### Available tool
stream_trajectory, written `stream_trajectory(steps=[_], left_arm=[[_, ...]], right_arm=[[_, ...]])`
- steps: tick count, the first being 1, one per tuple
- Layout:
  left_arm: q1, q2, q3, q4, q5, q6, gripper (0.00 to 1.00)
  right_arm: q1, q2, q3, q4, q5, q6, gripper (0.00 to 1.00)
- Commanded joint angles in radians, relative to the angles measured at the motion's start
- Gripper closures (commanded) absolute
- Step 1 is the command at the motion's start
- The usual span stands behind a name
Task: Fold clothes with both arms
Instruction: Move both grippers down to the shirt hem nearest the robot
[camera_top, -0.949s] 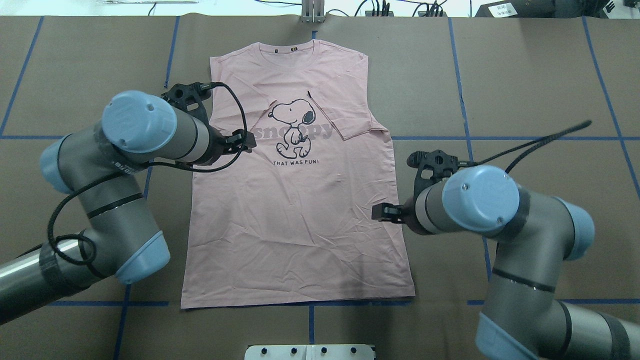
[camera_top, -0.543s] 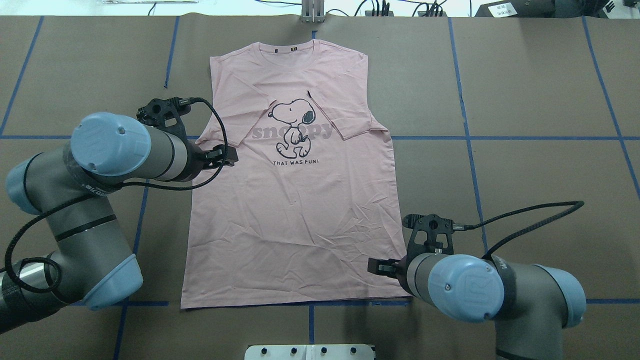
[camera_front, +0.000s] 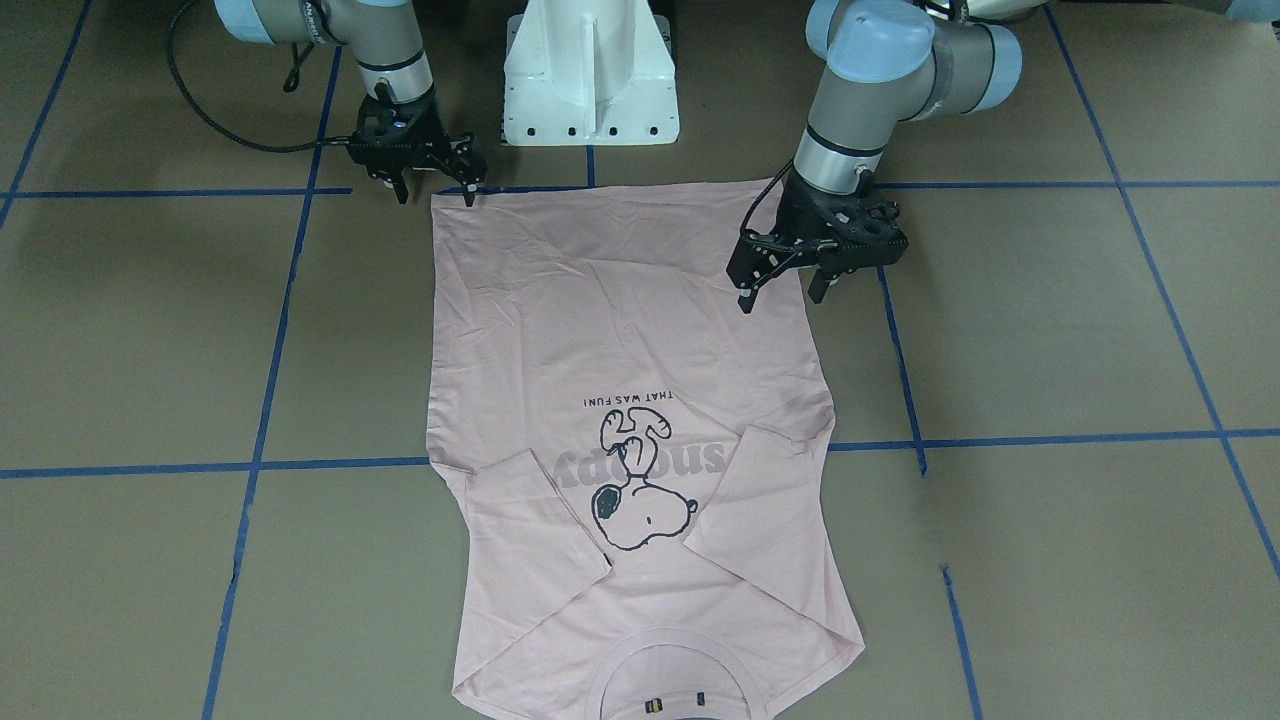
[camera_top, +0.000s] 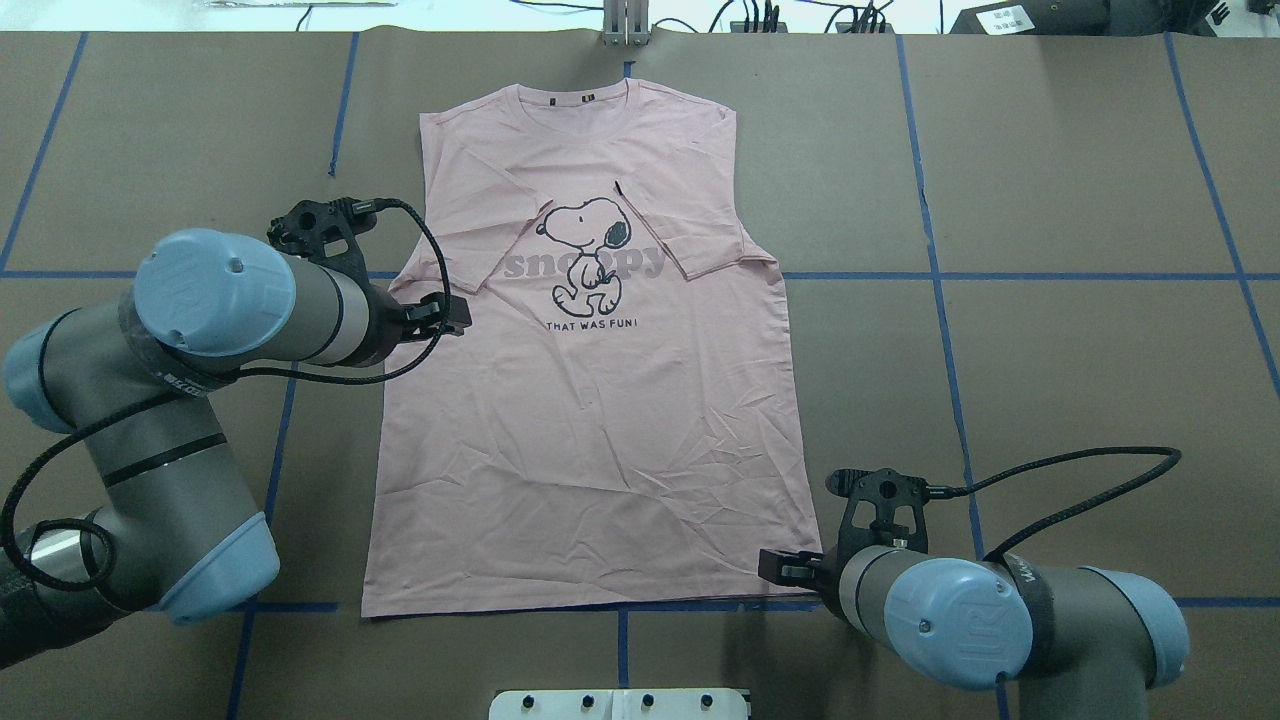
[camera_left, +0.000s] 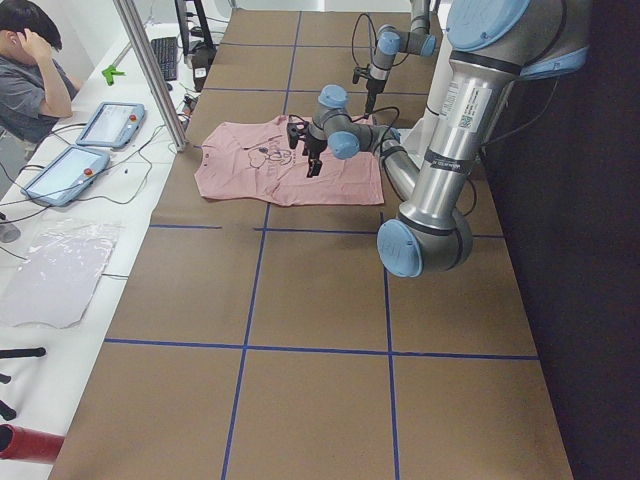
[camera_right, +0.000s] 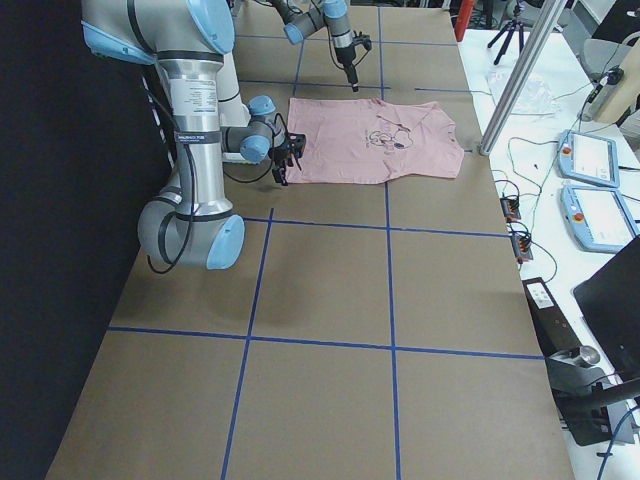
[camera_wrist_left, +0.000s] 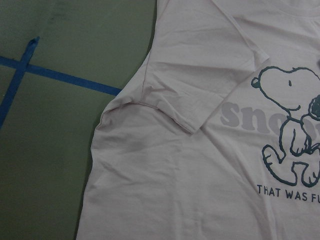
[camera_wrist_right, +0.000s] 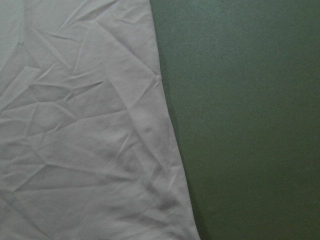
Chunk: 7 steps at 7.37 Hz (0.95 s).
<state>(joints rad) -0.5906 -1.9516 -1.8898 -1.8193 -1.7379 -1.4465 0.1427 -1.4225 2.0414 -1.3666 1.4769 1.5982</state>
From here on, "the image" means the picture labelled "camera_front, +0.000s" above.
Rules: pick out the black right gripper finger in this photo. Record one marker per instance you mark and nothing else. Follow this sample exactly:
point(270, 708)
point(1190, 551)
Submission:
point(400, 188)
point(470, 189)

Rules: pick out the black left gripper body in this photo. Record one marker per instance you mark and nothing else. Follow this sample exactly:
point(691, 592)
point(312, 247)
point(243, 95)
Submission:
point(803, 212)

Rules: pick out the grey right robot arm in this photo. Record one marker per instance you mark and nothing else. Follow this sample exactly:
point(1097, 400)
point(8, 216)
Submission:
point(384, 37)

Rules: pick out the pink Snoopy t-shirt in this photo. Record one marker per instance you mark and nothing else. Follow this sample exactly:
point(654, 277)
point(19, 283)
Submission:
point(637, 462)

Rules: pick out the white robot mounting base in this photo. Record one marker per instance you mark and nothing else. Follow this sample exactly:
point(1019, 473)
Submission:
point(582, 73)

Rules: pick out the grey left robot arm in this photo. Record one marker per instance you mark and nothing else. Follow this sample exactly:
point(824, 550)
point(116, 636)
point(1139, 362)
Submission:
point(887, 63)

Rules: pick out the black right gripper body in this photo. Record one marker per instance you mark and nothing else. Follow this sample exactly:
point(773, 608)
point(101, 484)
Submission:
point(432, 133)

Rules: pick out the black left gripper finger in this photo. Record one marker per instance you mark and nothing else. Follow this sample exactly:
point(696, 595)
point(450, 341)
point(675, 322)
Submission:
point(747, 298)
point(819, 285)

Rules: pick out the blue tape grid lines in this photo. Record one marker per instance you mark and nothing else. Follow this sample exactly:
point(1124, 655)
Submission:
point(1052, 492)

